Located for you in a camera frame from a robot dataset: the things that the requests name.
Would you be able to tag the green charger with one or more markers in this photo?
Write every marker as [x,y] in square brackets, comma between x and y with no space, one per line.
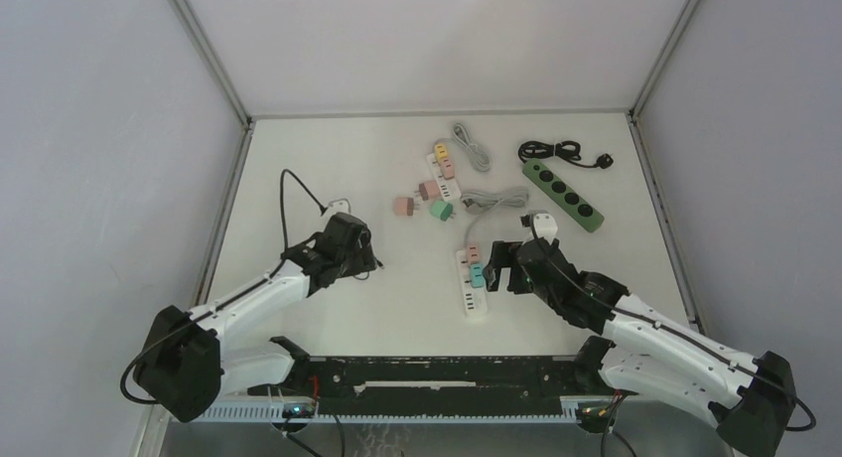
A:
[442,210]

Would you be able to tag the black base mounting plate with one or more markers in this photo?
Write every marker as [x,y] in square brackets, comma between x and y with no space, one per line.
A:
[474,384]

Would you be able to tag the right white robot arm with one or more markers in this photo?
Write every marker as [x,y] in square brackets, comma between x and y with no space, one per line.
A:
[748,400]

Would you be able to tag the green power strip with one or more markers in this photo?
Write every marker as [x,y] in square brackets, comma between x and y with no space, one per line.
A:
[562,195]

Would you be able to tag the yellow charger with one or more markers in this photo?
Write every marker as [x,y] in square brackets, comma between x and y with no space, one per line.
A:
[440,151]

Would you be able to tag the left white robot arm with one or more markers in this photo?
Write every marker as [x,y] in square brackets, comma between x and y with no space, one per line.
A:
[191,358]

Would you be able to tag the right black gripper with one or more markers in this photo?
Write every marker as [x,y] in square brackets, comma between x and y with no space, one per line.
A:
[501,256]

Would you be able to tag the teal blue charger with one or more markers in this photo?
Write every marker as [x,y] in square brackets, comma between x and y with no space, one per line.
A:
[476,275]

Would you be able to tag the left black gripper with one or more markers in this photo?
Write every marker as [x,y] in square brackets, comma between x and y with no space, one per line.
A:
[363,260]

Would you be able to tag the white slotted cable duct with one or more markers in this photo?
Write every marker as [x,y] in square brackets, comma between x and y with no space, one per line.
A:
[297,412]

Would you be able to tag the pink charger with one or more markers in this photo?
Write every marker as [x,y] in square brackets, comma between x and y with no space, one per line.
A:
[447,169]
[473,254]
[428,191]
[405,206]

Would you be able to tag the white power strip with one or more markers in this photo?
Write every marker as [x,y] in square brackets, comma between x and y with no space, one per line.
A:
[475,301]
[449,188]

